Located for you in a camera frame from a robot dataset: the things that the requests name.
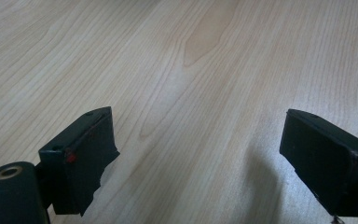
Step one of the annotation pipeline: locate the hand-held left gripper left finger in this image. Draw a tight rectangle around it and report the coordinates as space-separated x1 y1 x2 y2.
38 105 120 217

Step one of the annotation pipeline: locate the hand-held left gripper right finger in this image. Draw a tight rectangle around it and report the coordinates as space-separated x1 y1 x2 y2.
279 108 358 218

